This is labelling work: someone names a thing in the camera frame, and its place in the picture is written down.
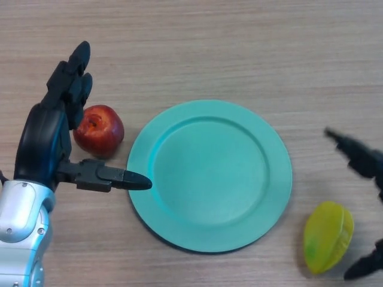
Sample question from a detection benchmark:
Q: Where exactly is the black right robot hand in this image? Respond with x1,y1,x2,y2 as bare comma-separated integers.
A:
324,127,383,280

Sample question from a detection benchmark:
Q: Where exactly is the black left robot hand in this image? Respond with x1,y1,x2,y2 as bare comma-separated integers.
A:
13,41,153,194

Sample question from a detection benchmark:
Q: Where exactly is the yellow starfruit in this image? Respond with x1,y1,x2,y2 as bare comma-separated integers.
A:
302,200,355,275

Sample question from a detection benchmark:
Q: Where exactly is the green round plate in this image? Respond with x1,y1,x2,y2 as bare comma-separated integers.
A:
126,100,293,255

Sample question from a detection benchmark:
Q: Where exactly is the red apple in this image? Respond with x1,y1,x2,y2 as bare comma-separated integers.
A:
73,104,125,158

